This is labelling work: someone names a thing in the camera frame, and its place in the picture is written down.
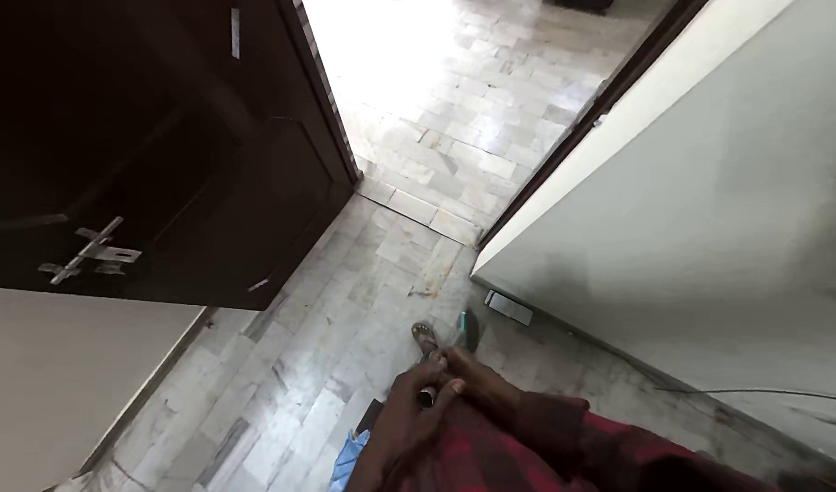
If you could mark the person's left hand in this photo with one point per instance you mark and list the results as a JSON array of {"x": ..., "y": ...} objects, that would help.
[{"x": 407, "y": 406}]

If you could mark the person's right hand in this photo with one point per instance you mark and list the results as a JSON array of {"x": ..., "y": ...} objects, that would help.
[{"x": 489, "y": 386}]

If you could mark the person's right fingers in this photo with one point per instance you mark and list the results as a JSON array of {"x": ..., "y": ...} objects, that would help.
[{"x": 455, "y": 359}]

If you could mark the person's left thumb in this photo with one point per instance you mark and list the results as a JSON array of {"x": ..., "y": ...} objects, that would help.
[{"x": 448, "y": 396}]

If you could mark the person's left fingers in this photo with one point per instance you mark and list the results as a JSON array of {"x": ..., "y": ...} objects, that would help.
[{"x": 426, "y": 372}]

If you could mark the white round-ended tube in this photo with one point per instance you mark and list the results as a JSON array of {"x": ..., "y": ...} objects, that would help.
[{"x": 426, "y": 396}]

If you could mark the person's right forearm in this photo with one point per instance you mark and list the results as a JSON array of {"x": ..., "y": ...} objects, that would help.
[{"x": 582, "y": 444}]

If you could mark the person's left forearm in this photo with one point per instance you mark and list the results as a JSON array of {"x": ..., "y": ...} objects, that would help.
[{"x": 383, "y": 461}]

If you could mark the person's body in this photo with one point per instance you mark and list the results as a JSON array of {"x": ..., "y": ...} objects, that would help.
[{"x": 479, "y": 451}]

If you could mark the black flat object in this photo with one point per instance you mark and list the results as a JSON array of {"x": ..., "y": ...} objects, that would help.
[{"x": 370, "y": 416}]

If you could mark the white rectangular phone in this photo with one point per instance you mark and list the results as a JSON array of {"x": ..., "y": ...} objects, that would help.
[{"x": 509, "y": 308}]

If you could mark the blue cloth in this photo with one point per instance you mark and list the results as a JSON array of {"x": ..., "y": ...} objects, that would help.
[{"x": 350, "y": 456}]

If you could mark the dark brown door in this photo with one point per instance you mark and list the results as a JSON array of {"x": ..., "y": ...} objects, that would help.
[{"x": 185, "y": 150}]

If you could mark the silver metal door latch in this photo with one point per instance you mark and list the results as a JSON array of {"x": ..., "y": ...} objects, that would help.
[{"x": 83, "y": 256}]

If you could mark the black piece of furniture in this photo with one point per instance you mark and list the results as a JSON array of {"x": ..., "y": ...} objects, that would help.
[{"x": 585, "y": 5}]

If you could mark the dark brown door frame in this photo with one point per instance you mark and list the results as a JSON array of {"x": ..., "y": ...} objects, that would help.
[{"x": 575, "y": 132}]

